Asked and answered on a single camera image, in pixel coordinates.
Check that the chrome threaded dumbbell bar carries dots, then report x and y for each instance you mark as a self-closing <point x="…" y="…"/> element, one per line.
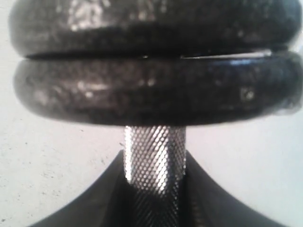
<point x="155" y="165"/>

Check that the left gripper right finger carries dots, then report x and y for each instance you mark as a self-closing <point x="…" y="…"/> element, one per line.
<point x="206" y="204"/>

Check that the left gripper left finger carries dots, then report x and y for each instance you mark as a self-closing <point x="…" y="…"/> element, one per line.
<point x="101" y="205"/>

